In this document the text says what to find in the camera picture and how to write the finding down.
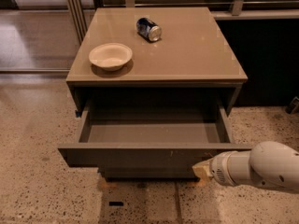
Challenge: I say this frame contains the grey top drawer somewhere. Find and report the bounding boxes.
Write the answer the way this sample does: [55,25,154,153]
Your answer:
[58,105,250,170]

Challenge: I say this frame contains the grey drawer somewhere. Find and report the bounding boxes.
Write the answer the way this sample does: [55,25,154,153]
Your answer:
[98,168,199,181]
[58,105,250,170]

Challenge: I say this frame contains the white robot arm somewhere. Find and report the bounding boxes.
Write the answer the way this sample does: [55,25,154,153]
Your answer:
[192,141,299,192]

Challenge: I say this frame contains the grey bottom drawer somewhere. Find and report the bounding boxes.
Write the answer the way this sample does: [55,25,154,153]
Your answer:
[98,168,199,181]

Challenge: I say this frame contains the grey drawer cabinet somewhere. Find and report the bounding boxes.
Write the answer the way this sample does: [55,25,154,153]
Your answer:
[65,7,249,182]

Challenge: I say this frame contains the dark object on floor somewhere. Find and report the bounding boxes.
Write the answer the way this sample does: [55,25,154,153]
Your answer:
[286,96,299,114]

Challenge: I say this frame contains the white paper bowl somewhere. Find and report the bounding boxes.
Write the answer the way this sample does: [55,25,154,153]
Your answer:
[89,43,133,71]

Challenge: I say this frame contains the blue soda can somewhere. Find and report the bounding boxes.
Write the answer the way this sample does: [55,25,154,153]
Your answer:
[136,18,162,42]

